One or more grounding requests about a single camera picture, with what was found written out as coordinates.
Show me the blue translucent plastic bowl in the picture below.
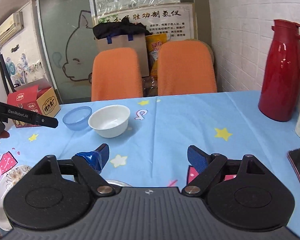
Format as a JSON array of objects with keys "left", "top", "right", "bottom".
[{"left": 63, "top": 106, "right": 92, "bottom": 131}]

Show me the floral white plate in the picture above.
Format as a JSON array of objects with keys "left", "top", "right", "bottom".
[{"left": 0, "top": 165, "right": 32, "bottom": 231}]

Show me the stainless steel bowl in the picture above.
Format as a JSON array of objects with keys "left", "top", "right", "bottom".
[{"left": 106, "top": 179, "right": 131, "bottom": 187}]

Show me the red cracker box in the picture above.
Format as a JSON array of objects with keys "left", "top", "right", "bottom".
[{"left": 7, "top": 77, "right": 61, "bottom": 118}]

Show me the white ribbed bowl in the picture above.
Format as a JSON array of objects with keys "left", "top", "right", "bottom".
[{"left": 88, "top": 105, "right": 130, "bottom": 138}]

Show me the blue cartoon tablecloth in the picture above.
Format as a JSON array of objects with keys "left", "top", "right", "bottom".
[{"left": 0, "top": 91, "right": 300, "bottom": 236}]

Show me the white air conditioner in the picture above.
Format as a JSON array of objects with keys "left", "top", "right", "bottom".
[{"left": 0, "top": 12, "right": 24, "bottom": 48}]

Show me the left orange chair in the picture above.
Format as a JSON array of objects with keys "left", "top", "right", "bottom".
[{"left": 91, "top": 48, "right": 143, "bottom": 101}]

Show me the orange chair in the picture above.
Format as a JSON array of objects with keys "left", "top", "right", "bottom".
[
  {"left": 158, "top": 40, "right": 217, "bottom": 96},
  {"left": 91, "top": 48, "right": 143, "bottom": 101}
]

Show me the right orange chair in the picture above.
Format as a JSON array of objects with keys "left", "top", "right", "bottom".
[{"left": 158, "top": 40, "right": 217, "bottom": 96}]

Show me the brown cardboard box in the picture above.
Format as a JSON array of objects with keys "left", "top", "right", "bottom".
[{"left": 96, "top": 34, "right": 150, "bottom": 77}]

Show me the red thermos jug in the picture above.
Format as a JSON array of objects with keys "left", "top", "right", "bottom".
[{"left": 258, "top": 19, "right": 300, "bottom": 122}]

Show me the yellow snack bag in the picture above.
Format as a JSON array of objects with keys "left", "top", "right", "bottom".
[{"left": 146, "top": 33, "right": 167, "bottom": 79}]

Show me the black cloth on box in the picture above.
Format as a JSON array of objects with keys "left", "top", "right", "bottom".
[{"left": 93, "top": 17, "right": 152, "bottom": 40}]

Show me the wall poster with text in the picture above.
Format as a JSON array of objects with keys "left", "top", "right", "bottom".
[{"left": 94, "top": 3, "right": 197, "bottom": 41}]

